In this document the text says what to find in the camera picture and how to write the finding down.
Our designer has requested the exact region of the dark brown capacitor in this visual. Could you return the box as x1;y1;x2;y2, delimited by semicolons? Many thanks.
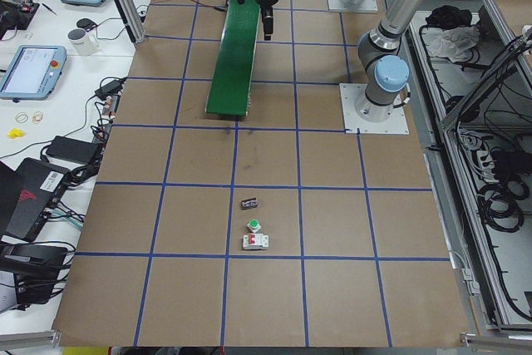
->
240;197;259;210

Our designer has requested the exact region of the green conveyor belt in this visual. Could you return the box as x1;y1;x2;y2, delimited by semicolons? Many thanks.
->
205;0;259;116

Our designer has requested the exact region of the black computer mouse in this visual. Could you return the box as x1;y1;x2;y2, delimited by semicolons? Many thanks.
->
76;18;98;32

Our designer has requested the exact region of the white mug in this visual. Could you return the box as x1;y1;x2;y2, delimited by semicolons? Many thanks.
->
67;28;99;56

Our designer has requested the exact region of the white crumpled cloth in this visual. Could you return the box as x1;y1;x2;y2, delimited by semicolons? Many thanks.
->
427;27;480;62

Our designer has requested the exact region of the green push button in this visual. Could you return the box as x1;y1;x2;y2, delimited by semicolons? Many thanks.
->
247;219;262;234

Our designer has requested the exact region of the black power brick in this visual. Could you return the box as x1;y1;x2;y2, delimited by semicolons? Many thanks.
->
46;136;102;165

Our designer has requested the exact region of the near teach pendant tablet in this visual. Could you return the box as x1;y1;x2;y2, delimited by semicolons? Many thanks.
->
1;45;67;101

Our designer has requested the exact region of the white red circuit breaker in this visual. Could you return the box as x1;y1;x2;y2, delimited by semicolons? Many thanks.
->
242;234;269;251

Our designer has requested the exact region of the yellow small object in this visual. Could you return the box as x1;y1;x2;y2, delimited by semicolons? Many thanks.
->
7;128;26;139

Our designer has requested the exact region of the black docking station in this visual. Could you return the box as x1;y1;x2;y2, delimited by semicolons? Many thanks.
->
1;242;71;310

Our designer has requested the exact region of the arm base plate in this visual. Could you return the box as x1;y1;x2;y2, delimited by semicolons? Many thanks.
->
328;0;378;14
339;83;409;135

